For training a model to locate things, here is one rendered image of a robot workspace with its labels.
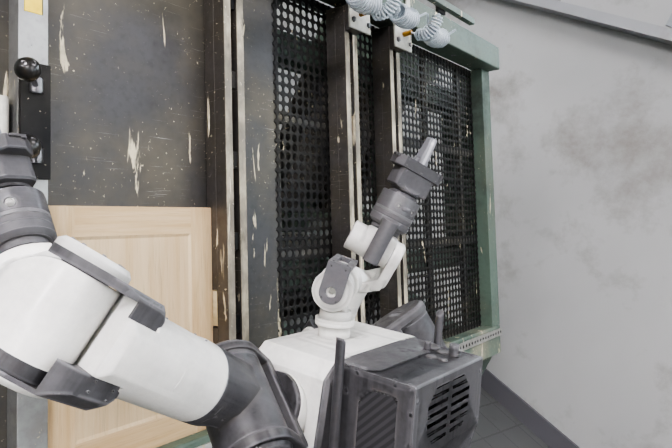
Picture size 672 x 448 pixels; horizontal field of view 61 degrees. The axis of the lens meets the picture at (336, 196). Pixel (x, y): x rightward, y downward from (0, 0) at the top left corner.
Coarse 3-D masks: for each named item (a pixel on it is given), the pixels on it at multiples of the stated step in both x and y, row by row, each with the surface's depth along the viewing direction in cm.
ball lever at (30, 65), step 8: (16, 64) 86; (24, 64) 85; (32, 64) 86; (16, 72) 86; (24, 72) 86; (32, 72) 86; (40, 72) 87; (24, 80) 87; (32, 80) 87; (40, 80) 96; (32, 88) 96; (40, 88) 96
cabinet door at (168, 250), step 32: (64, 224) 102; (96, 224) 107; (128, 224) 112; (160, 224) 118; (192, 224) 124; (128, 256) 112; (160, 256) 118; (192, 256) 124; (160, 288) 118; (192, 288) 123; (192, 320) 123; (64, 416) 100; (96, 416) 105; (128, 416) 110; (160, 416) 116
